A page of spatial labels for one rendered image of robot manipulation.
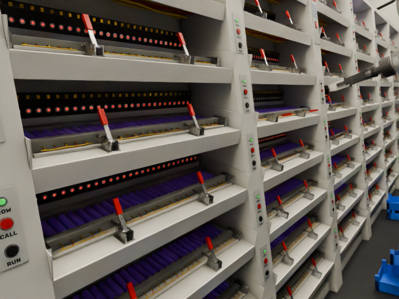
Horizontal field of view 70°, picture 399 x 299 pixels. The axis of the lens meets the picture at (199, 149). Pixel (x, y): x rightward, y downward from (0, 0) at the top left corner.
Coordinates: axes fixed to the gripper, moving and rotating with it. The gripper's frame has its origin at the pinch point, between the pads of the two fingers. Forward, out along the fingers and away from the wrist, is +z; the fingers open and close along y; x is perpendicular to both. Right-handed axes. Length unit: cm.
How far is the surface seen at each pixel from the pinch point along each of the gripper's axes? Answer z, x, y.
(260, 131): 16.3, 10.5, 44.2
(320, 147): 19.6, 24.5, -12.5
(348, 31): 6, -41, -83
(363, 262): 30, 101, -50
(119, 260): 20, 30, 105
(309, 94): 17.5, -2.5, -12.8
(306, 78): 12.1, -8.7, -0.6
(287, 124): 16.1, 10.3, 23.0
